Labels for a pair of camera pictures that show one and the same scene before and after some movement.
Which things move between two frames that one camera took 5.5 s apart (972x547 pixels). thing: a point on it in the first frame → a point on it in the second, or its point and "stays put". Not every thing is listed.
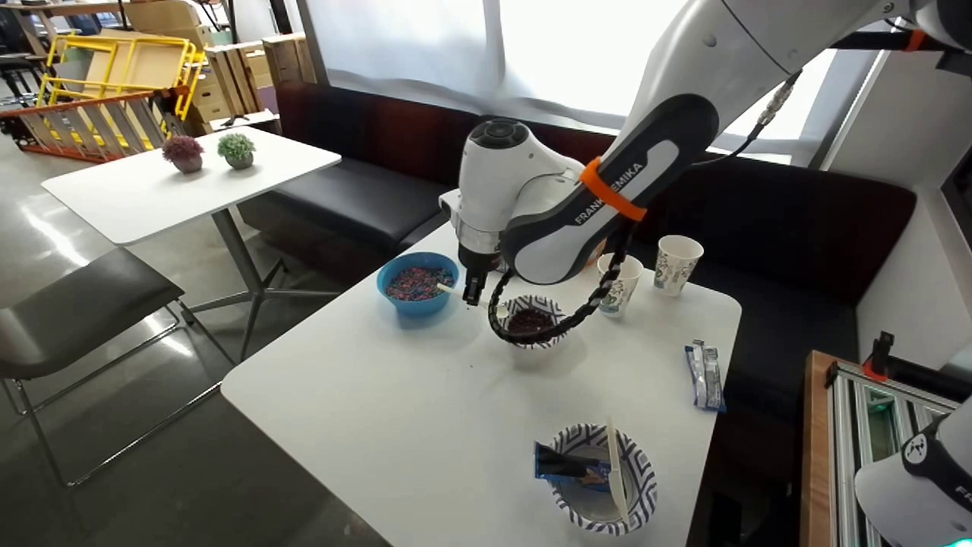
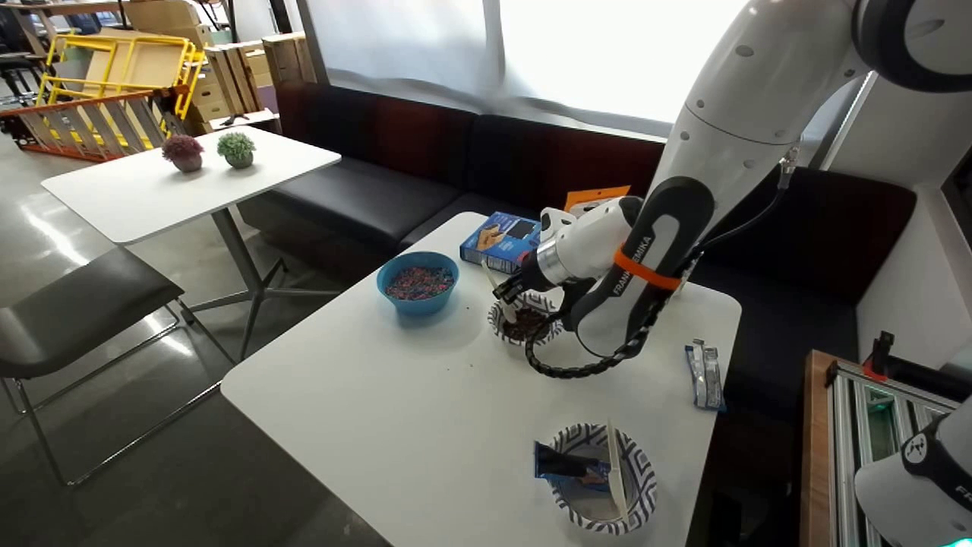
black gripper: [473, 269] → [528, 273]
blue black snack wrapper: [570, 470] stays put
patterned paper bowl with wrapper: [598, 479] stays put
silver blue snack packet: [706, 378] stays put
